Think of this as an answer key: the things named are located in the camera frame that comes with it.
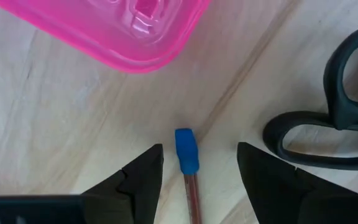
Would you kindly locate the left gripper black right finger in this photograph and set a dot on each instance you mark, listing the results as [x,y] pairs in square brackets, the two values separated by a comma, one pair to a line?
[278,193]

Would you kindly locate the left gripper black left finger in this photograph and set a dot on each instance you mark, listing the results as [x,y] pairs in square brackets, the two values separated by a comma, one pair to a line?
[135,193]

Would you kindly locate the blue capped pen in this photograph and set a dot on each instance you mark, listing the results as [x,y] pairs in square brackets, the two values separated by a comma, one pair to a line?
[186,152]

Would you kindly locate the pink perforated basket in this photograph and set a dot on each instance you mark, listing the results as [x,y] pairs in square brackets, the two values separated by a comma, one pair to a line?
[104,37]

